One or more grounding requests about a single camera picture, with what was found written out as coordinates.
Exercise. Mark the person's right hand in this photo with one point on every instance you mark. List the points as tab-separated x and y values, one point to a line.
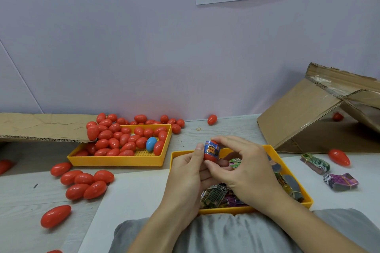
252	172

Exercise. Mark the yellow plastic tray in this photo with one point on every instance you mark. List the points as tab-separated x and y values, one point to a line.
181	154

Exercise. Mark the person's left hand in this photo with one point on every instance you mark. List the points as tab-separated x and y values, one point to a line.
181	181

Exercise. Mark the white paper table mat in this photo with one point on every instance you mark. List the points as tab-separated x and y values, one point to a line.
133	196

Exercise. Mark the person's left thumb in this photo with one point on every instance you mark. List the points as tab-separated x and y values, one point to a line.
198	159

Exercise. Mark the person's right forearm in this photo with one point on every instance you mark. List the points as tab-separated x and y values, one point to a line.
311	229

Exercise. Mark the yellow tray with perforated bottom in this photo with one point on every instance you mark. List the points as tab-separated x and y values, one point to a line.
142	159

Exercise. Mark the purple banded packet bundle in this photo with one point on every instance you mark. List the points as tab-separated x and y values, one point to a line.
340	181

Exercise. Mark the pile of printed foil packets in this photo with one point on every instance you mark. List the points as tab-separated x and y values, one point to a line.
213	197

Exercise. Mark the pile of red plastic eggs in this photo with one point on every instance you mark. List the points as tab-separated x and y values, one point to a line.
84	184
105	134

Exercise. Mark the person's left forearm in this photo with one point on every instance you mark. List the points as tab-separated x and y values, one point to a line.
160	232

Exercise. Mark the red egg with blue wrapper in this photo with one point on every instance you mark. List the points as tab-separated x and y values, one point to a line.
211	152

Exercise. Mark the green banded packet bundle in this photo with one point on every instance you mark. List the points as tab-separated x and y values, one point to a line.
315	163

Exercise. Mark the red plastic egg capsule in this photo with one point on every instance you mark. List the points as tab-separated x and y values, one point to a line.
212	119
339	157
337	117
55	251
5	166
55	216

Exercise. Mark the blue plastic egg capsule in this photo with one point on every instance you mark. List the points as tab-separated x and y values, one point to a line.
151	144

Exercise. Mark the brown cardboard box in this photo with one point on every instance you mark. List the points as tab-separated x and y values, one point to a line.
297	113

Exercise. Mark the flat brown cardboard sheet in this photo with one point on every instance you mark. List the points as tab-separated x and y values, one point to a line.
44	126

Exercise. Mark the grey shirt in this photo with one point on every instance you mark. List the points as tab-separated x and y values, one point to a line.
225	235

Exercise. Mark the person's right thumb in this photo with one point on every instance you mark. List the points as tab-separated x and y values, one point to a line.
218	168

